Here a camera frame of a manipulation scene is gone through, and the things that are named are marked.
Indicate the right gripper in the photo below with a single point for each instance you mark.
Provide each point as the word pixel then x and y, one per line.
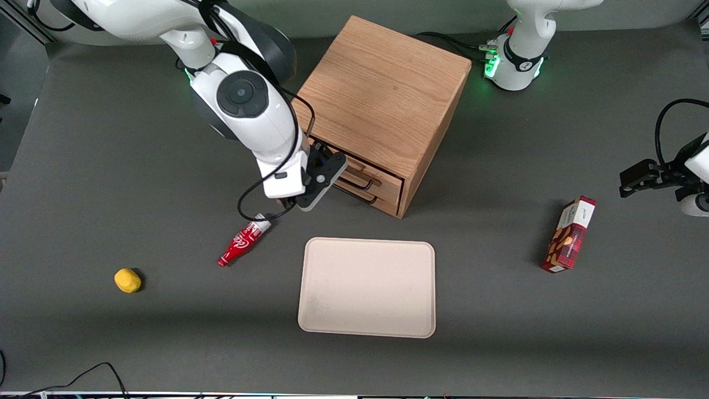
pixel 317 162

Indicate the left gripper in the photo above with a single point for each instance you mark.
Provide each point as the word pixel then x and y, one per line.
pixel 677 168

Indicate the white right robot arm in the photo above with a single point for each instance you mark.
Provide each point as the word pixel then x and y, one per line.
pixel 260 127

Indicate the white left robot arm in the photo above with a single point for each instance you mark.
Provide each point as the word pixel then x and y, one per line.
pixel 518 61

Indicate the wooden drawer cabinet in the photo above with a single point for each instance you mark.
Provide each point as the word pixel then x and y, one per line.
pixel 382 88

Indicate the red cola bottle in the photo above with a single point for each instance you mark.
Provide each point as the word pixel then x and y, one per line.
pixel 241 244

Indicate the red cookie box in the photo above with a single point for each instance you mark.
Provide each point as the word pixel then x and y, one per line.
pixel 569 235

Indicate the beige rectangular tray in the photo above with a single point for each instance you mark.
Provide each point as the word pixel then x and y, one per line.
pixel 366 288

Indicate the yellow lemon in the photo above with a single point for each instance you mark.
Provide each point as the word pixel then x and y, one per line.
pixel 127 280

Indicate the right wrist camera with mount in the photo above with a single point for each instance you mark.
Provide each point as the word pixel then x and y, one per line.
pixel 324 173

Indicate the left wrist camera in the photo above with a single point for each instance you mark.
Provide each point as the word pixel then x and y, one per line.
pixel 695 206

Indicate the aluminium frame bar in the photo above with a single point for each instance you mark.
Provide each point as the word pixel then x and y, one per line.
pixel 27 27

